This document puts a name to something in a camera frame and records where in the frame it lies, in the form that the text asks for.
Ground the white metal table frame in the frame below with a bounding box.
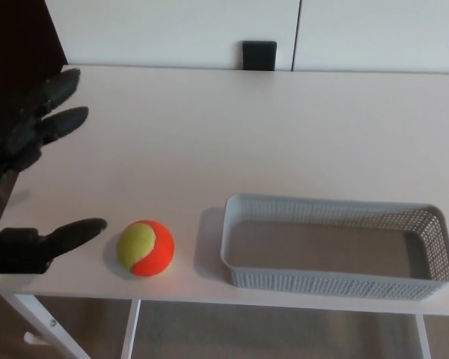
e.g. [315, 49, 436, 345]
[1, 293, 433, 359]

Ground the orange and yellow tennis ball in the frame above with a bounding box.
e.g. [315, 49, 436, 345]
[116, 219, 176, 278]

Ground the grey perforated plastic basket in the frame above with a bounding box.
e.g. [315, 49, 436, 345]
[220, 193, 449, 301]

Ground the black wall socket plate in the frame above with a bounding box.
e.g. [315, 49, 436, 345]
[242, 40, 278, 71]

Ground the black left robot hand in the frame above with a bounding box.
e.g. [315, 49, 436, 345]
[0, 68, 108, 276]

